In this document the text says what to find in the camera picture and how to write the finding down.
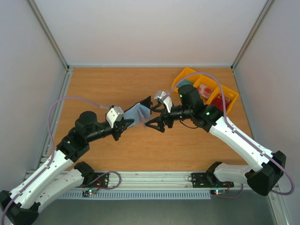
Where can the circuit board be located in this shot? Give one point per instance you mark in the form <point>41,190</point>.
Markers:
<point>90,192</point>
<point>218,192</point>

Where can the green card stack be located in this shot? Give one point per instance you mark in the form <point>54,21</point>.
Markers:
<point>185,82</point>

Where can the right circuit board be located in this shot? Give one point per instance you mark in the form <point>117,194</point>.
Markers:
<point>218,192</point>

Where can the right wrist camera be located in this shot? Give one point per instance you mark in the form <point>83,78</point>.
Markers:
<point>162,98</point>

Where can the front aluminium rail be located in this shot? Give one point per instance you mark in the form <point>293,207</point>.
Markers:
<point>130,180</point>

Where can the yellow bin with red cards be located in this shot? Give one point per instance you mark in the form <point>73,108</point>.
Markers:
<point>229,93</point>

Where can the aluminium rail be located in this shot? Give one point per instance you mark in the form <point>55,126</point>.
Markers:
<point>53,117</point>
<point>130,180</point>

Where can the red circle card stack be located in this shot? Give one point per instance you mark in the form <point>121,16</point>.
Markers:
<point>205,91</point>

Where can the left aluminium rail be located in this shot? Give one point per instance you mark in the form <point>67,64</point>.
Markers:
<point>53,117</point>

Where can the grey slotted cable duct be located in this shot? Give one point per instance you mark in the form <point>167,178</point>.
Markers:
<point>106,195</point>

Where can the yellow bin with green cards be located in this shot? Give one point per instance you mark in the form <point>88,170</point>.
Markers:
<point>186,74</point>

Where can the black card holder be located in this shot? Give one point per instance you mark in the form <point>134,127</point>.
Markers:
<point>140,113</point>

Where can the left circuit board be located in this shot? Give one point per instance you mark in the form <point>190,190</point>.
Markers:
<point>90,192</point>

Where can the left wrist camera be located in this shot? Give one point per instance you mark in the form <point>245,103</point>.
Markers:
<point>115,114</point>

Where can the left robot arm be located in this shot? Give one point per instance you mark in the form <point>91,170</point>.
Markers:
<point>60,172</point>

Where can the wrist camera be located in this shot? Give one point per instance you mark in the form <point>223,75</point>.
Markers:
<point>115,114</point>
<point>162,98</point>

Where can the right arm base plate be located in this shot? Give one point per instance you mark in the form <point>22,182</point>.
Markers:
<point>200,180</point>

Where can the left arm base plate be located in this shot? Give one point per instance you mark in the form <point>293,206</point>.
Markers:
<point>97,179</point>

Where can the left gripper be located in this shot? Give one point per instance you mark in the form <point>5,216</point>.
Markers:
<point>118,128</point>

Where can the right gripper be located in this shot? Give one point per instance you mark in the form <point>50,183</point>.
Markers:
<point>167,119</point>

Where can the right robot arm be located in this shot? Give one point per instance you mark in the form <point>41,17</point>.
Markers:
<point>264,167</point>

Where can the yellow bin with circle cards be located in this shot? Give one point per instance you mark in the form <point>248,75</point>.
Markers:
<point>210,83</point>

